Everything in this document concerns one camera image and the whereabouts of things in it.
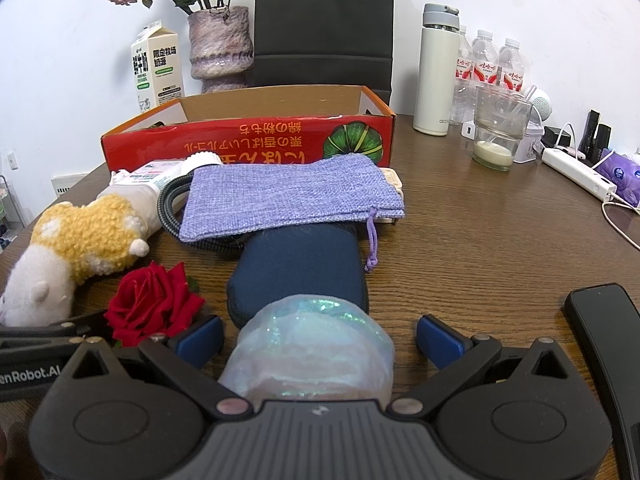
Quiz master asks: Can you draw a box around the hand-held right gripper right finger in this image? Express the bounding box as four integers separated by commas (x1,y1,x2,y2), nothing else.
388,314,576,421

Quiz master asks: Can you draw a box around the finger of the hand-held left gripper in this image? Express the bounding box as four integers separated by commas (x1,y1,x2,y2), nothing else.
0,310,109,349

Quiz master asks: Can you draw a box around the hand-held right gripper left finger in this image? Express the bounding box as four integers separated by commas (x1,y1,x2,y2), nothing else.
65,314,253,423

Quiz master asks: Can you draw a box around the red artificial rose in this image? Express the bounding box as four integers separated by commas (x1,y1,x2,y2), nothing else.
104,261,206,348

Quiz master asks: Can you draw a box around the yellow and white plush toy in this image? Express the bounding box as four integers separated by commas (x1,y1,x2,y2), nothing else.
0,194,151,328

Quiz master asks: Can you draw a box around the iridescent translucent plastic pouch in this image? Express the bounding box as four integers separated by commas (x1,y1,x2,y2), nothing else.
217,296,396,403

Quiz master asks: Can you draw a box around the navy blue zip case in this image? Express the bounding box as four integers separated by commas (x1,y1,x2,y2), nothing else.
226,224,370,331

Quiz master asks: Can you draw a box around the black braided cable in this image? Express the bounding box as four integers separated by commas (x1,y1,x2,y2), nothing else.
157,176,261,257

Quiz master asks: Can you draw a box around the white squeeze tube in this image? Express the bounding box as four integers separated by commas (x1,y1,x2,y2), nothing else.
95,151,221,226

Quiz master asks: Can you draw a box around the purple woven drawstring pouch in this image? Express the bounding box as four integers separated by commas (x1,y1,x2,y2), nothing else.
178,154,406,272

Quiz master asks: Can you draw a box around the red cardboard box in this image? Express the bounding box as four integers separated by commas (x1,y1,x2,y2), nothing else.
100,85,398,173

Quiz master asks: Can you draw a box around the wooden desktop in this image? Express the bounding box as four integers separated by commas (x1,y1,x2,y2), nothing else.
0,110,640,480

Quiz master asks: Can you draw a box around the metal storage rack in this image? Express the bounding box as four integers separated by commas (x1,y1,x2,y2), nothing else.
0,175,26,251

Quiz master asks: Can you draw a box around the black phone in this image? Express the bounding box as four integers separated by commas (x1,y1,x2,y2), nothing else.
565,284,640,480

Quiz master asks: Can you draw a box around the white plastic container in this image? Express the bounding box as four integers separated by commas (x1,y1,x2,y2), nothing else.
512,125,546,165

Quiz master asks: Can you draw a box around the white power strip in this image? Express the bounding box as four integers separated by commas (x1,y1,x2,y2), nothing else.
541,147,618,202

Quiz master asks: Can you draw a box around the glass cup with milk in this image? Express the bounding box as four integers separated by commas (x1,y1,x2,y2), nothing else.
471,85,535,172

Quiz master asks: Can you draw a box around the black power adapter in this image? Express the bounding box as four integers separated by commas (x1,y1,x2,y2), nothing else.
542,126,573,148

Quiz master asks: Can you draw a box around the purple tissue packet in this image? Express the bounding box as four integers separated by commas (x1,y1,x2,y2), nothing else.
597,148,640,207

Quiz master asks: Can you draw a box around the white round gadget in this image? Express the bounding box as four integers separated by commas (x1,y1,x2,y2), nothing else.
530,94,554,121

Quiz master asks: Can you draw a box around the black cosmetic tube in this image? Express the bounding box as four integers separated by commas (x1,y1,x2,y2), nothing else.
592,124,612,162
577,109,602,158

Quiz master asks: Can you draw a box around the white thermos bottle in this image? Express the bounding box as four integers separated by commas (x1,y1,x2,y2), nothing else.
412,3,461,137

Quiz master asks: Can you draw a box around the white milk carton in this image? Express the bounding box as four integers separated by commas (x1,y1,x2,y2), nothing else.
131,20,179,113

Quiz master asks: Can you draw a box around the purple ceramic vase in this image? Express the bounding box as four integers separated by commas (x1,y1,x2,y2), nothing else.
187,6,256,95

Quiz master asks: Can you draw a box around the black paper bag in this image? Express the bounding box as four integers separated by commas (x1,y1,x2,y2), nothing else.
252,0,396,111

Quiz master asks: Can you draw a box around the white charging cable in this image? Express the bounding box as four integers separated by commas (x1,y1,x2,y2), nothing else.
602,195,640,252

